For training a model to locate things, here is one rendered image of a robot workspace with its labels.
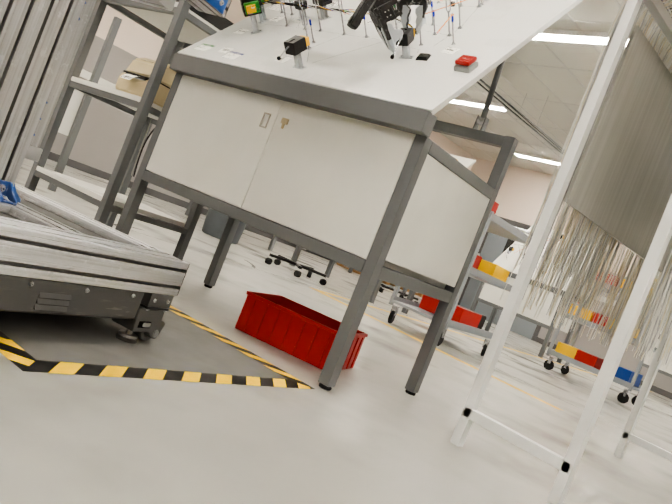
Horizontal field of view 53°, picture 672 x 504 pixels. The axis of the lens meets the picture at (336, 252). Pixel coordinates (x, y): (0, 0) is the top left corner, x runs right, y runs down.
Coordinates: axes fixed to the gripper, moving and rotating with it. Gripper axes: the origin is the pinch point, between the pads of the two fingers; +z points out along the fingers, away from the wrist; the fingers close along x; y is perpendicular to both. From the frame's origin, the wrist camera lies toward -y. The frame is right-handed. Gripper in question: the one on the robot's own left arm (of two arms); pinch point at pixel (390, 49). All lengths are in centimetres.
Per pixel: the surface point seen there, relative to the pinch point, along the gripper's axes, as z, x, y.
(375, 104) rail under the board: 8.8, -15.2, -14.8
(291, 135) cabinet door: 10.6, 8.5, -40.1
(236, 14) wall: 34, 881, 30
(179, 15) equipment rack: -36, 72, -52
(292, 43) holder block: -13.9, 17.9, -24.8
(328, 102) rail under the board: 4.5, -1.6, -25.5
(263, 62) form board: -10, 35, -35
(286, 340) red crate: 67, -10, -76
